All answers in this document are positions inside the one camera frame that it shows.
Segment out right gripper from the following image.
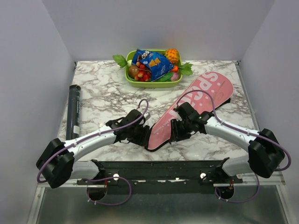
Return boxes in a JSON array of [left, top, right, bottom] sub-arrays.
[[169, 118, 192, 142]]

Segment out pink racket bag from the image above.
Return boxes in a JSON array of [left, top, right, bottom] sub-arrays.
[[145, 71, 234, 152]]

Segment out black shuttlecock tube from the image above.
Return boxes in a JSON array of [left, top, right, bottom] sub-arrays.
[[66, 84, 81, 140]]

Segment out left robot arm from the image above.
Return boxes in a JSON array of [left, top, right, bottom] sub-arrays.
[[36, 109, 150, 189]]

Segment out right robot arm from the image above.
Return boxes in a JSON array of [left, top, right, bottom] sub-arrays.
[[169, 102, 285, 183]]

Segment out green plastic bin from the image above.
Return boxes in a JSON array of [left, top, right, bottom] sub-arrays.
[[125, 49, 183, 88]]

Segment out pink toy vegetable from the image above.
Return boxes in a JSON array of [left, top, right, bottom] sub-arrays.
[[171, 72, 180, 82]]

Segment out red toy berries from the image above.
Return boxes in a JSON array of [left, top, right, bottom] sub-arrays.
[[134, 62, 151, 82]]

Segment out green fake leaf right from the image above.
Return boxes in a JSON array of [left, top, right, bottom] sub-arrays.
[[178, 63, 193, 76]]

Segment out green fake leaf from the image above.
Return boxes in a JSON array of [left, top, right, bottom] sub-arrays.
[[113, 54, 128, 69], [178, 63, 193, 76]]

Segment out toy carrot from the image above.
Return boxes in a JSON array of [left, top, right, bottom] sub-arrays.
[[171, 66, 179, 72]]

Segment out brown toy fruit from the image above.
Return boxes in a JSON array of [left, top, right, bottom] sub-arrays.
[[128, 65, 139, 79]]

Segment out blue chips bag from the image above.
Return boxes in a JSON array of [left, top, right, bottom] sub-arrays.
[[132, 49, 174, 82]]

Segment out toy pineapple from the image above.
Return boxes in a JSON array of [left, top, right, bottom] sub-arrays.
[[164, 49, 180, 64]]

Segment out green fake leaf left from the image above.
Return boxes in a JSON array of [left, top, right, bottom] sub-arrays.
[[113, 54, 128, 69]]

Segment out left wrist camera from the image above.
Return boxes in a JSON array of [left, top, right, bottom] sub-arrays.
[[144, 112, 151, 120]]

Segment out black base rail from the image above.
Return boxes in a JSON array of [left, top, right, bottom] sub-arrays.
[[70, 158, 253, 195]]

